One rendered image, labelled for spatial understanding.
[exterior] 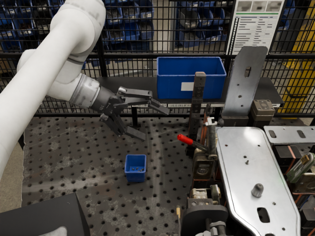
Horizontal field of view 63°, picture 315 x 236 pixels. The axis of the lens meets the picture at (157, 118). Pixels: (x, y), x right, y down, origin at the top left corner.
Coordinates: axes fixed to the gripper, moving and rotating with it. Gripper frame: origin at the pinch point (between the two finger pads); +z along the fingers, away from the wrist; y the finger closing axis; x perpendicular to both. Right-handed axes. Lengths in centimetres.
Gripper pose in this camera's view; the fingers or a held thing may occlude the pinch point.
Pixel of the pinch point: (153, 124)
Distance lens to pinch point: 83.1
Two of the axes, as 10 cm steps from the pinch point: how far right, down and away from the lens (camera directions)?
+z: 8.4, 4.1, 3.6
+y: 5.5, -6.2, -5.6
